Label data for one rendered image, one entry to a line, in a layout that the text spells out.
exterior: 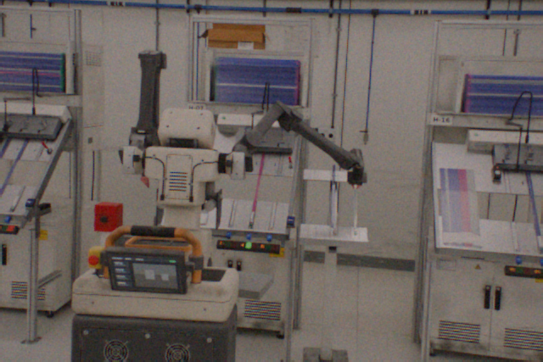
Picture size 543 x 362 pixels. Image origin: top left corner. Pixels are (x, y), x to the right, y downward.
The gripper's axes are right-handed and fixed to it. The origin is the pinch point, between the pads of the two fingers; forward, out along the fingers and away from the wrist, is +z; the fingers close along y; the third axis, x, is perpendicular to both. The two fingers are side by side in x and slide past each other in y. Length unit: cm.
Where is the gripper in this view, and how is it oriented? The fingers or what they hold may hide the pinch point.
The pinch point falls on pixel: (355, 187)
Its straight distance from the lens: 314.8
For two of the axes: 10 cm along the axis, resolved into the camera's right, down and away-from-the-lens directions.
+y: -10.0, -0.6, 0.6
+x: -0.8, 7.6, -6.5
